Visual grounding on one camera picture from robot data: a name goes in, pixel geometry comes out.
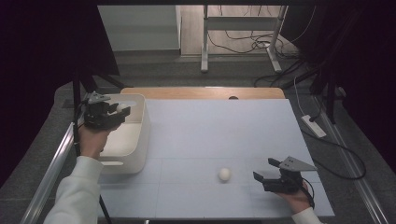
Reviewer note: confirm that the aluminium floor rail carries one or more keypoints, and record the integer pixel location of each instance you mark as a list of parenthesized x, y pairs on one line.
[(351, 168), (53, 171)]

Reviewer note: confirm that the white board table cover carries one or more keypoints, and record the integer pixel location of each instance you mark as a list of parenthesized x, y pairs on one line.
[(218, 118)]

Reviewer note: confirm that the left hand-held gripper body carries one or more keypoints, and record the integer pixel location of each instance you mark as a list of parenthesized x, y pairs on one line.
[(96, 118)]

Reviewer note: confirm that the black tripod stand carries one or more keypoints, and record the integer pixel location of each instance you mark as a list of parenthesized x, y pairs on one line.
[(77, 90)]

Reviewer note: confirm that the white cabinet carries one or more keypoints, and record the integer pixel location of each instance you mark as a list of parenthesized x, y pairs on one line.
[(140, 28)]

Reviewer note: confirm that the person's right hand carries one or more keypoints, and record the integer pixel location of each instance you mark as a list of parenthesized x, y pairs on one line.
[(297, 200)]

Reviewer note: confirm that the white power strip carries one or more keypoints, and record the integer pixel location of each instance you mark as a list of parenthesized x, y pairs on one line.
[(313, 126)]

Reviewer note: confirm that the dark curtain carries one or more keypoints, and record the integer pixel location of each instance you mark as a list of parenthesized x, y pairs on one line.
[(367, 62), (40, 62)]

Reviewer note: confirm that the white metal stand frame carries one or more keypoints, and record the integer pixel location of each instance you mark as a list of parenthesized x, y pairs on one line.
[(239, 23)]

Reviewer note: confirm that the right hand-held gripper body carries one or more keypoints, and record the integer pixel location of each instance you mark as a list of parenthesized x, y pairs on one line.
[(285, 183)]

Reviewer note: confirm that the person's left hand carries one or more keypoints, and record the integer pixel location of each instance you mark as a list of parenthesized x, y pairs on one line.
[(91, 141)]

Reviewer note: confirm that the white plastic bin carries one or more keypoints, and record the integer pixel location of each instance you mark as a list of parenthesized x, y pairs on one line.
[(130, 143)]

